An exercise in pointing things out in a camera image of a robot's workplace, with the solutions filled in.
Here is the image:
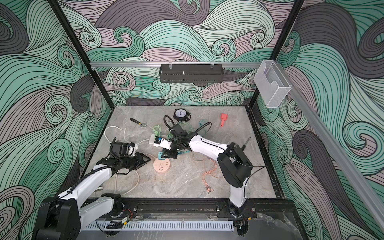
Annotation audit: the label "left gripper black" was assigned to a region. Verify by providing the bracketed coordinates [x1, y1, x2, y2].
[120, 152, 151, 171]

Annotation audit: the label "pink round socket with cable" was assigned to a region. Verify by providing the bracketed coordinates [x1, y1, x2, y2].
[114, 152, 171, 196]

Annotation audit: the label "light green charger plug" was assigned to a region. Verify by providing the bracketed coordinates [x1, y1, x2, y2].
[153, 125, 162, 137]

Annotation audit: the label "white power strip coloured sockets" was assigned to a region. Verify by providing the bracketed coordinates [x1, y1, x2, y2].
[104, 125, 162, 144]

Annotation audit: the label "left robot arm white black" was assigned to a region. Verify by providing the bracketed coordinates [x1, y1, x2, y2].
[32, 140, 151, 240]

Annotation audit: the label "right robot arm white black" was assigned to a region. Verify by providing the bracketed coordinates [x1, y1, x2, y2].
[162, 115, 254, 211]

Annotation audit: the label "black adjustable wrench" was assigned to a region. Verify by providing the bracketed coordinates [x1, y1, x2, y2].
[130, 118, 148, 128]

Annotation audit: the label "black pressure gauge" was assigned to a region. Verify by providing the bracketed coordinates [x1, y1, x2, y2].
[173, 109, 191, 122]

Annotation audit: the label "red plastic clamp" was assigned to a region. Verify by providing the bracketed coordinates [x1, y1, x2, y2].
[220, 113, 228, 128]

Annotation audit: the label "black perforated metal tray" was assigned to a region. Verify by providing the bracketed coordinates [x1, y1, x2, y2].
[159, 65, 224, 84]

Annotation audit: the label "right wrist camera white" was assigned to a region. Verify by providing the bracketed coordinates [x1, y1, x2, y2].
[151, 135, 171, 150]

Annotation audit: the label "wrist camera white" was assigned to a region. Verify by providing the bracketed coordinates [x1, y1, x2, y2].
[151, 135, 171, 150]
[123, 143, 139, 158]

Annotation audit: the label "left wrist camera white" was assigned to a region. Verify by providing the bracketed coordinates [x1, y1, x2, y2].
[123, 143, 139, 158]

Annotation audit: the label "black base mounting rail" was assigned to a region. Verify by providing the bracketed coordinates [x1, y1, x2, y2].
[80, 197, 296, 219]

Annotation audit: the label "pink usb cable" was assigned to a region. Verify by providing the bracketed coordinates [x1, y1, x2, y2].
[191, 152, 224, 193]

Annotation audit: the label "black handled screwdriver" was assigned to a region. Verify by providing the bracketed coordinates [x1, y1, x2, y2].
[242, 137, 251, 150]

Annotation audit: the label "white slotted cable duct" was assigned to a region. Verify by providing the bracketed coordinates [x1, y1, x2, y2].
[82, 220, 235, 232]

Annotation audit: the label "aluminium rail back wall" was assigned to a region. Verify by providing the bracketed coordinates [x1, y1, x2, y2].
[90, 61, 261, 69]

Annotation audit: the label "aluminium rail wall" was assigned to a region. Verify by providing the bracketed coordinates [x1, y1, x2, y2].
[90, 61, 261, 69]
[275, 63, 384, 230]

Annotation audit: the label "clear plastic wall holder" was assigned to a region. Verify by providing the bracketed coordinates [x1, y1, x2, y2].
[254, 60, 292, 109]

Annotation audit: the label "aluminium rail right wall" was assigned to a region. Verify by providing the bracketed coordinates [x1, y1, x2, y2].
[275, 63, 384, 230]

